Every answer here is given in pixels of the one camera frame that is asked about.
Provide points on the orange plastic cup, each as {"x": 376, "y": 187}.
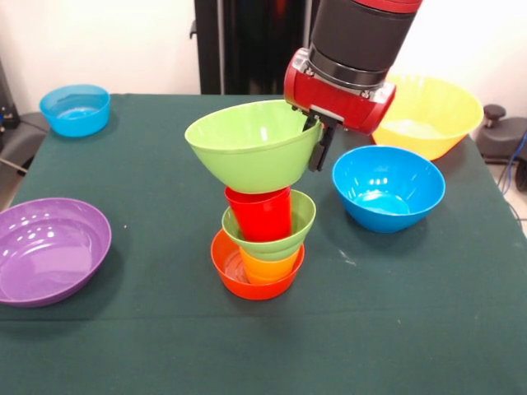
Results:
{"x": 271, "y": 267}

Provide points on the small green ribbed bowl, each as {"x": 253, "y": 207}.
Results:
{"x": 304, "y": 218}

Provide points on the orange plastic bowl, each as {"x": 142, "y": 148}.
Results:
{"x": 226, "y": 280}

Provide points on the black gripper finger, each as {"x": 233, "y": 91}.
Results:
{"x": 311, "y": 122}
{"x": 322, "y": 150}

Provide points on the grey machine base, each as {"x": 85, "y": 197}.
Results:
{"x": 24, "y": 136}

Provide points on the purple plastic bowl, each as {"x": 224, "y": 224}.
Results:
{"x": 49, "y": 255}

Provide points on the small blue plastic bowl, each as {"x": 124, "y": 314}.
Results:
{"x": 76, "y": 119}

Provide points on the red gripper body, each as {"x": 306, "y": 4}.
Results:
{"x": 333, "y": 100}

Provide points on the large green plastic bowl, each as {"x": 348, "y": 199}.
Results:
{"x": 247, "y": 152}

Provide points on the grey base with black knob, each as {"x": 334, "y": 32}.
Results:
{"x": 502, "y": 136}

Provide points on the dark green tablecloth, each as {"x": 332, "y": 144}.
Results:
{"x": 263, "y": 341}

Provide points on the black equipment rack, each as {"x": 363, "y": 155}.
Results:
{"x": 6, "y": 103}

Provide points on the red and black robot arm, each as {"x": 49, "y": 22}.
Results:
{"x": 362, "y": 37}

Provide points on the red plastic cup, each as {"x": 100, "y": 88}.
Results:
{"x": 263, "y": 218}

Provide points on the yellow plastic bowl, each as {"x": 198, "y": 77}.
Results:
{"x": 436, "y": 119}

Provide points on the large blue plastic bowl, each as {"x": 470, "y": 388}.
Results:
{"x": 387, "y": 185}

